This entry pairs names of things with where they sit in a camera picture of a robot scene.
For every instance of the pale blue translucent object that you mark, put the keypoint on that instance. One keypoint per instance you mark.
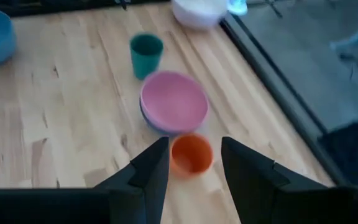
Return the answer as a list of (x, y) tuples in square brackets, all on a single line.
[(238, 7)]

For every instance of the teal plastic cup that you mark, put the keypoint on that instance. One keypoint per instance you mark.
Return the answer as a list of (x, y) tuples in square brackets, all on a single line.
[(146, 62)]

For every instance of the grey office chair base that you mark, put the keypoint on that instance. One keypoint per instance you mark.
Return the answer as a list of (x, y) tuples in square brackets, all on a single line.
[(357, 40)]

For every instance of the orange plastic cup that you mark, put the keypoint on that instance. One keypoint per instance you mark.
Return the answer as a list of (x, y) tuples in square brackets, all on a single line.
[(191, 155)]

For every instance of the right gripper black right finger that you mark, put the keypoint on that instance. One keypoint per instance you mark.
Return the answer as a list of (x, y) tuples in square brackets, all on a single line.
[(250, 183)]

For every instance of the dark purple-blue plastic bowl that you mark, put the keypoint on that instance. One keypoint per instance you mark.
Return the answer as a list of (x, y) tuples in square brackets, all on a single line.
[(150, 125)]

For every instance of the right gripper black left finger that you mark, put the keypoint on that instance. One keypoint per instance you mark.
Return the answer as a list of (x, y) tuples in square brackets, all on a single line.
[(149, 186)]

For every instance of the black bag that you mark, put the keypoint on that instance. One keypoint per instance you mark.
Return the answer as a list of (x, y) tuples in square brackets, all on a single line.
[(353, 155)]

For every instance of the large white bowl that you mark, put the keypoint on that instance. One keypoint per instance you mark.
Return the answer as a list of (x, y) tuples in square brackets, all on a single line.
[(197, 15)]

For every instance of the pink plastic bowl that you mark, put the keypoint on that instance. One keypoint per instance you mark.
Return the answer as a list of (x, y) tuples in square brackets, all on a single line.
[(172, 102)]

